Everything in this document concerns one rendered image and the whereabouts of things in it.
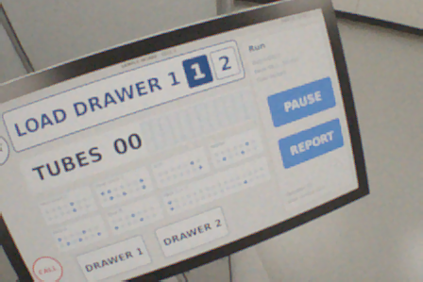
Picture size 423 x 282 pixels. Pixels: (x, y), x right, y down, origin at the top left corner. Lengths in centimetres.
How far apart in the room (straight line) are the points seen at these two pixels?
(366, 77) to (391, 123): 34
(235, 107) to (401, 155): 153
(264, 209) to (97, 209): 22
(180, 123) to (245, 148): 9
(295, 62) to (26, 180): 37
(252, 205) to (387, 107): 166
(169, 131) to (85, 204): 14
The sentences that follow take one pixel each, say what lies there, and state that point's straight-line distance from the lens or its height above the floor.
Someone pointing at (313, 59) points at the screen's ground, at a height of 113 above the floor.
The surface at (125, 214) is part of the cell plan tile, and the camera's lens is 48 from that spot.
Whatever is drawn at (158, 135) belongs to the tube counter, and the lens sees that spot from 45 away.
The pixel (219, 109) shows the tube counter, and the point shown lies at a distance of 46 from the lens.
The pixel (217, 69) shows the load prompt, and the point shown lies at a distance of 45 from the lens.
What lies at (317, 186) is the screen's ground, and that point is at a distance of 54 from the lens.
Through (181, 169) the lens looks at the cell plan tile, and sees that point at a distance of 46.
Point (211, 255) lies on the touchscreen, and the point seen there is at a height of 97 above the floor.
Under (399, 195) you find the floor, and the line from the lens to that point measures 180.
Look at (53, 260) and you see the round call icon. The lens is 51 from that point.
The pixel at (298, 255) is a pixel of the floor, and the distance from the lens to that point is 156.
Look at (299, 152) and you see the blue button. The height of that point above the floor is 105.
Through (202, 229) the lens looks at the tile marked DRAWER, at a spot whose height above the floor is 100.
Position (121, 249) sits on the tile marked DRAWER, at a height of 101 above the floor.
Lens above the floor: 146
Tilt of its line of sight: 51 degrees down
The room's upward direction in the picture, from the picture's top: 4 degrees counter-clockwise
